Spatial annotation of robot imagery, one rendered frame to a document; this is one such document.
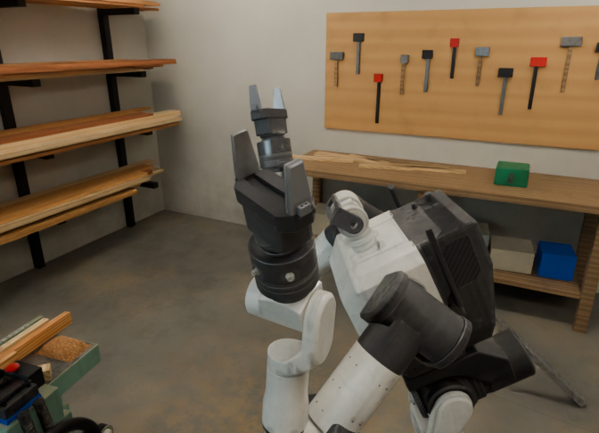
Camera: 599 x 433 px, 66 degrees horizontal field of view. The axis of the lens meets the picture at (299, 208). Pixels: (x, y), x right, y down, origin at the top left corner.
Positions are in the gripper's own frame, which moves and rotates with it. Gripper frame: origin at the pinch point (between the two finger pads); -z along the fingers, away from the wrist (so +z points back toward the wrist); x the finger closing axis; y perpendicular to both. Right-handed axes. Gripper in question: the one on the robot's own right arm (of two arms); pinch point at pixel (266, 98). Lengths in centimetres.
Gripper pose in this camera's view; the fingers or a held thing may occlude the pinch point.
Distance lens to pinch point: 123.4
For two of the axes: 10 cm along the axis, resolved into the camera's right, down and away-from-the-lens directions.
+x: -5.0, 1.5, -8.5
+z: 1.5, 9.9, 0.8
